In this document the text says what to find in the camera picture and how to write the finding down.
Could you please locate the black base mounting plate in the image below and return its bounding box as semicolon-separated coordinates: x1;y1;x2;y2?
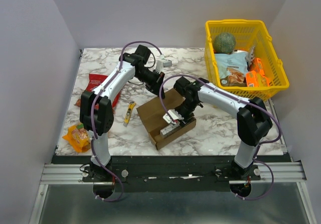
77;156;261;193

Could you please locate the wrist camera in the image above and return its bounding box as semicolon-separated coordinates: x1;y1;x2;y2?
154;59;172;74
163;109;184;124

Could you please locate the purple cable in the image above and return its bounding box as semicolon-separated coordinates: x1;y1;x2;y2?
159;74;283;201
90;41;165;201

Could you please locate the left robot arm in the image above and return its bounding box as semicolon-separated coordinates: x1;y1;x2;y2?
79;41;166;181

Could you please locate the brown cardboard express box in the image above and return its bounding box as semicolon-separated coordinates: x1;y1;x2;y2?
137;97;196;150

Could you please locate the orange gummy candy bag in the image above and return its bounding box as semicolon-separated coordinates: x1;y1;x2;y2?
62;123;91;153

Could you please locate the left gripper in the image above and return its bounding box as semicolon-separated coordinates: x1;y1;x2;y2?
135;68;165;98

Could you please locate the yellow plastic basket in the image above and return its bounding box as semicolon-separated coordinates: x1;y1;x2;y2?
205;19;289;101

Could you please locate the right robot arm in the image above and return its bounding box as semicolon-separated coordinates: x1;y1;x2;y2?
163;76;272;180

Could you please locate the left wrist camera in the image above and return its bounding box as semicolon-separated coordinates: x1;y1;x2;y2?
154;59;172;74

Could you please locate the light blue snack bag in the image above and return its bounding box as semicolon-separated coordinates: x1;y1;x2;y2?
215;51;248;87

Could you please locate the white geometric patterned box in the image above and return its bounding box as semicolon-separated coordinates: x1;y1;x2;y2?
160;127;179;138

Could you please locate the orange candy box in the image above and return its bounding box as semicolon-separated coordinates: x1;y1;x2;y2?
249;57;265;75
245;71;270;87

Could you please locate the aluminium rail frame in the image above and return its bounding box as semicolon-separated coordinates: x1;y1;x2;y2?
40;162;307;185

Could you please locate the green melon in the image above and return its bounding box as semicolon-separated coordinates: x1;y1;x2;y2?
213;32;236;54

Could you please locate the yellow utility knife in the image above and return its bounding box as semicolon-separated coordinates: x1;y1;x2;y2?
123;101;136;127

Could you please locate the silver foil packet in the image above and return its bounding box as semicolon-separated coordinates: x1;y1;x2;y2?
245;45;256;64

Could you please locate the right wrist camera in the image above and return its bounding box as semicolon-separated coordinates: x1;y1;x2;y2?
163;109;184;124

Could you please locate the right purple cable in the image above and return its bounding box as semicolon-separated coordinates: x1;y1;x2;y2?
159;74;283;201

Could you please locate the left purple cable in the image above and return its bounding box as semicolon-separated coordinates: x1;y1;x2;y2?
90;41;165;201

